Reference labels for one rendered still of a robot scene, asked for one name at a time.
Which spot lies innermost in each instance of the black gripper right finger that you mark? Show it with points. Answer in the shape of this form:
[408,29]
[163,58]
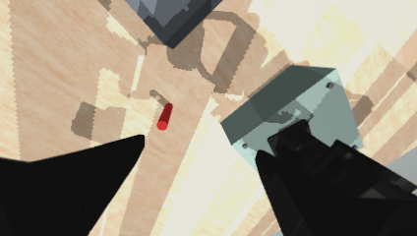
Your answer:
[306,206]

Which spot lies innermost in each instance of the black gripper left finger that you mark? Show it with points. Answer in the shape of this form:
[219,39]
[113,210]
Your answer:
[66,194]

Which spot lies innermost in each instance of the red peg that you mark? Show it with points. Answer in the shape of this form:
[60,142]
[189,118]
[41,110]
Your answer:
[164,117]

